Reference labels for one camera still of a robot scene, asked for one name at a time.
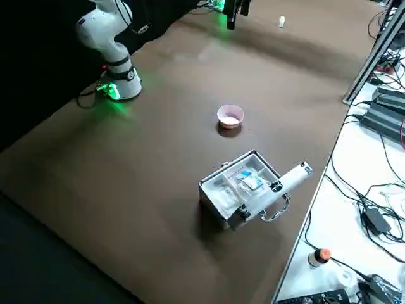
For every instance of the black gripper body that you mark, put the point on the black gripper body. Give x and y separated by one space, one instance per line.
229 3

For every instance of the small white vitamin bottle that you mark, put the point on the small white vitamin bottle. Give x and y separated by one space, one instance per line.
281 22

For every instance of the black power supply box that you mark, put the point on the black power supply box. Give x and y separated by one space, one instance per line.
383 122
392 98

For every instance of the usb hub with plugs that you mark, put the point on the usb hub with plugs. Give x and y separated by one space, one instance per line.
388 66

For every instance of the white blue medicine packet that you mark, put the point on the white blue medicine packet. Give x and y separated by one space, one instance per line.
253 182

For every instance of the clear plastic packet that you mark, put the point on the clear plastic packet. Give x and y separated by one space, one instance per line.
227 197

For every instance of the silver metal case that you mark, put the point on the silver metal case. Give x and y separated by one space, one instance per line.
212 207

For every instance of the black power adapter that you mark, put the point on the black power adapter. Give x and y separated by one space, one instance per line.
376 220

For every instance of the orange capped white cylinder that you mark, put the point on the orange capped white cylinder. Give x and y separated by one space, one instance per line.
316 259

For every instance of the white tape roll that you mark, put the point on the white tape roll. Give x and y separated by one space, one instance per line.
339 280

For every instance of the grey wrapped adapter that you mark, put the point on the grey wrapped adapter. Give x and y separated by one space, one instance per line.
379 289

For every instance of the aluminium post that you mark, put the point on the aluminium post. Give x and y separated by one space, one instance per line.
372 54

